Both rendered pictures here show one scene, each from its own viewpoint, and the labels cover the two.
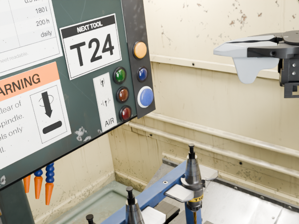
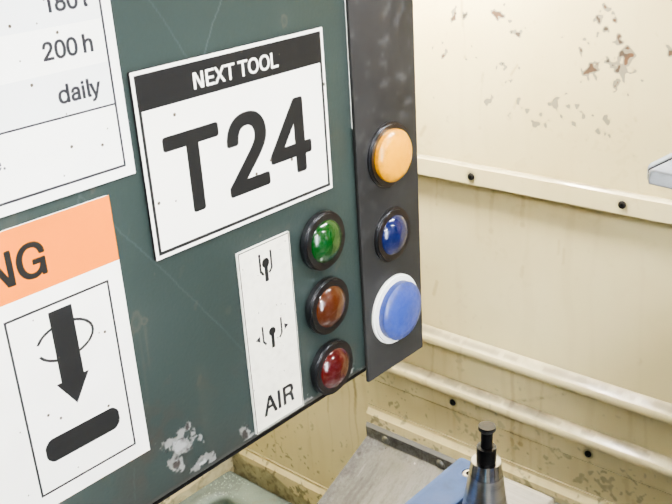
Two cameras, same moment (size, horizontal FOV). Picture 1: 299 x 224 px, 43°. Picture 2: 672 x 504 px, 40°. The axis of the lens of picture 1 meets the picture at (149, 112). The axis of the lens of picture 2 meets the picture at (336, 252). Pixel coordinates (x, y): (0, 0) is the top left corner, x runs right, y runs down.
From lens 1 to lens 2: 0.18 m
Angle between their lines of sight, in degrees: 2
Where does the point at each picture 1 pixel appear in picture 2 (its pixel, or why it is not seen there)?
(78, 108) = (179, 360)
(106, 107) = (273, 351)
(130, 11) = (370, 22)
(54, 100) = (96, 336)
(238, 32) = (606, 95)
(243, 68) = not seen: outside the picture
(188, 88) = (451, 240)
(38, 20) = (50, 38)
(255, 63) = not seen: outside the picture
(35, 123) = (20, 425)
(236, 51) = not seen: outside the picture
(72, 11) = (180, 13)
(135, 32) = (379, 95)
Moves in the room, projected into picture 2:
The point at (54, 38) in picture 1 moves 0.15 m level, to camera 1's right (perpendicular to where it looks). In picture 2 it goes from (108, 111) to (546, 78)
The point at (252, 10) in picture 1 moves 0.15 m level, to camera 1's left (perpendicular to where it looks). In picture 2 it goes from (652, 36) to (521, 45)
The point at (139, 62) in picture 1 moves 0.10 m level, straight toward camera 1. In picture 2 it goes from (386, 197) to (417, 283)
